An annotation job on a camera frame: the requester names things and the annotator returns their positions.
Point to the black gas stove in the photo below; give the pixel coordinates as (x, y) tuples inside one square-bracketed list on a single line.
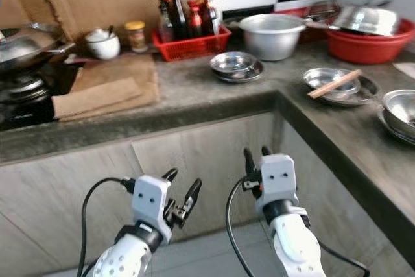
[(26, 111)]

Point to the brown paper sheet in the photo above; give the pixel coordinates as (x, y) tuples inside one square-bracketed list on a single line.
[(110, 85)]

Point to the tall dark sauce bottle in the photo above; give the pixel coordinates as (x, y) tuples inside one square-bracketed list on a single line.
[(179, 11)]

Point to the glass jar yellow lid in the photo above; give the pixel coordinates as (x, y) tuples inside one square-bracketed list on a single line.
[(135, 38)]

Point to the red plastic basket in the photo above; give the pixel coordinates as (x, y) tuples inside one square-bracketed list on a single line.
[(191, 48)]

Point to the deep steel plate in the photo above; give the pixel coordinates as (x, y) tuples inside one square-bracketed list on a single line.
[(253, 74)]

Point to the wide rim steel bowl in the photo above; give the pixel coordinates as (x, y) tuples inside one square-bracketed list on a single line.
[(232, 61)]

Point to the large steel mixing bowl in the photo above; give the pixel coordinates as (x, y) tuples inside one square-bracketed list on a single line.
[(399, 108)]

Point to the red plastic dish rack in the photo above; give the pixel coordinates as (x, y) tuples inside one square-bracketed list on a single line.
[(316, 36)]

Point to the wooden chopstick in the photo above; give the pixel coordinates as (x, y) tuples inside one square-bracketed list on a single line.
[(337, 84), (334, 82)]

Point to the red plastic basin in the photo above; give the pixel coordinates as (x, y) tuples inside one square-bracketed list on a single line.
[(369, 50)]

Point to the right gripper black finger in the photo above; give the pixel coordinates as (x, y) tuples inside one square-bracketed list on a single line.
[(266, 151), (249, 163)]

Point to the white lidded ceramic pot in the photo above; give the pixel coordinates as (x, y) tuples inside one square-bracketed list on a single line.
[(104, 47)]

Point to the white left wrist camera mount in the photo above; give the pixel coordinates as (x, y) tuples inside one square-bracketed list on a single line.
[(150, 199)]

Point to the steel wok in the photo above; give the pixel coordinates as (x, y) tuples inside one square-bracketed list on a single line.
[(68, 47)]

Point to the small red sauce bottle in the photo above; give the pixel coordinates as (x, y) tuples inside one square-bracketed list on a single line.
[(194, 24)]

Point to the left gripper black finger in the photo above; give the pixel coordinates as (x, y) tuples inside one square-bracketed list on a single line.
[(171, 174), (193, 194)]

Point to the grey wood stove cabinet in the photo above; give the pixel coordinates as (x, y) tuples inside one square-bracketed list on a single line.
[(52, 192)]

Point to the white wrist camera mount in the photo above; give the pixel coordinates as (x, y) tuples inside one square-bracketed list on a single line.
[(277, 176), (150, 199)]

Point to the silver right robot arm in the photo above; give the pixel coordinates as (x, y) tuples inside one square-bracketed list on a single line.
[(295, 251)]

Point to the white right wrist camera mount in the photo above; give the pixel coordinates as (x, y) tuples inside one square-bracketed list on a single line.
[(277, 176)]

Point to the grey wood sink cabinet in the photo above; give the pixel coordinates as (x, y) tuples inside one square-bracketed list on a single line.
[(337, 212)]

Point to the aluminium cooking pot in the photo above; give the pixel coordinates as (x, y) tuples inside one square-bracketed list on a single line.
[(272, 42)]

